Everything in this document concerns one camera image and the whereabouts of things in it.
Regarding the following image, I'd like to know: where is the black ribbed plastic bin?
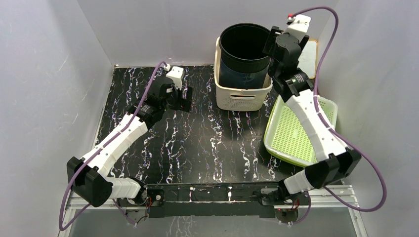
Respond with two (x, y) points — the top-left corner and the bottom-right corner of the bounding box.
(219, 23), (270, 74)

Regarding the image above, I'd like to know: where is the cream perforated plastic basket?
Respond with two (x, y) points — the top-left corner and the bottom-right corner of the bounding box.
(214, 38), (273, 112)

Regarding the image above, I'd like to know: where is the dark blue plastic bin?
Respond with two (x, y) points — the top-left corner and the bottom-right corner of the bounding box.
(218, 61), (268, 89)

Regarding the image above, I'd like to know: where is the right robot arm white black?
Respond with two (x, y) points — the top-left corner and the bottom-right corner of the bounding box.
(263, 26), (361, 204)

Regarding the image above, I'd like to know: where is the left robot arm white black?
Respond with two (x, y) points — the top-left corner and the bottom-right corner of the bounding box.
(67, 77), (194, 207)

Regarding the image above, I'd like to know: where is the small whiteboard with writing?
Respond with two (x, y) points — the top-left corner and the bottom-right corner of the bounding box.
(298, 39), (318, 79)

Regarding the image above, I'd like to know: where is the green perforated plastic basket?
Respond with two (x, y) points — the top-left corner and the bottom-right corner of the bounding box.
(263, 97), (317, 167)

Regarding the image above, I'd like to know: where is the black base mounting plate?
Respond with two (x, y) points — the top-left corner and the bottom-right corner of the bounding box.
(144, 183), (312, 220)

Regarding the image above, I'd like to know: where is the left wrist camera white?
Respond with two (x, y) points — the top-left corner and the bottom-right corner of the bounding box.
(164, 64), (185, 89)

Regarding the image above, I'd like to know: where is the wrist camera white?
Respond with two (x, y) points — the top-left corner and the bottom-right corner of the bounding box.
(284, 14), (311, 42)
(164, 64), (185, 89)

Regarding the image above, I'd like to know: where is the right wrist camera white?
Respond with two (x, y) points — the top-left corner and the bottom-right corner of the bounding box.
(284, 14), (311, 42)

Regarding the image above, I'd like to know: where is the aluminium rail frame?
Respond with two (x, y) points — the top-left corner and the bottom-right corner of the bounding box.
(59, 185), (369, 237)

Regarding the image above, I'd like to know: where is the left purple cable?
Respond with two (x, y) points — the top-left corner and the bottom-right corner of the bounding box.
(58, 61), (168, 232)

